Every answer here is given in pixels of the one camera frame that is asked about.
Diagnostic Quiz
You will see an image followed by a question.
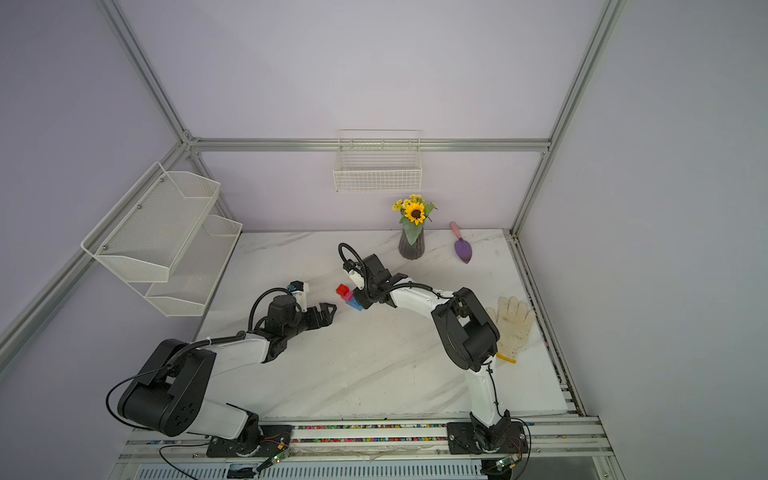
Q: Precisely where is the sunflower bouquet in grey vase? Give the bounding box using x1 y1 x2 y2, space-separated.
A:
392 194 436 260

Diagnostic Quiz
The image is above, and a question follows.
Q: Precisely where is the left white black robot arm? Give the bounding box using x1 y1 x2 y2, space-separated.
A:
105 281 337 442

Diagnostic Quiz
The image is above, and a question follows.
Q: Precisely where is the red square lego brick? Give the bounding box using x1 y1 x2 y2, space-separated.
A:
336 284 352 300

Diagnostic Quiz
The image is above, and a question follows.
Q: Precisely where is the purple pink garden trowel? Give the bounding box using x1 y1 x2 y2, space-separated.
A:
449 222 472 264

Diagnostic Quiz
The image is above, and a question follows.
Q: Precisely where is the blue long lego brick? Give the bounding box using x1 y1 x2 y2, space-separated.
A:
346 298 363 311

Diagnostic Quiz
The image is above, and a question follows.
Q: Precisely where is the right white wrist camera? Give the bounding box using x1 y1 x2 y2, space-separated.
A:
343 260 366 290

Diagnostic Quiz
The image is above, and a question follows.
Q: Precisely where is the white work glove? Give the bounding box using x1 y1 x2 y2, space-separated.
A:
486 297 536 363

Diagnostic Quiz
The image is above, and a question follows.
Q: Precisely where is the aluminium front rail frame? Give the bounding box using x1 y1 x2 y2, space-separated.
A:
116 415 615 464

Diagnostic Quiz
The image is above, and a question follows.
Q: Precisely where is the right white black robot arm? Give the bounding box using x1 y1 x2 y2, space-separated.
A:
337 242 502 429

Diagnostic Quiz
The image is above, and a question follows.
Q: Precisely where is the white mesh two-tier shelf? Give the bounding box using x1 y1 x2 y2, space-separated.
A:
81 163 242 317

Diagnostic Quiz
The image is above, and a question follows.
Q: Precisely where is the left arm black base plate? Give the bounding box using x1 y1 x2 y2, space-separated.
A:
206 424 294 458

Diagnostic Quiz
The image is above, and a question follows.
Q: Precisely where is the white wire wall basket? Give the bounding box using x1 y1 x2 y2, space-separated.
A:
333 129 423 193

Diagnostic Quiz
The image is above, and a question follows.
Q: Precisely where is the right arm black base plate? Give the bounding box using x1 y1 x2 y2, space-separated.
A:
446 419 529 455

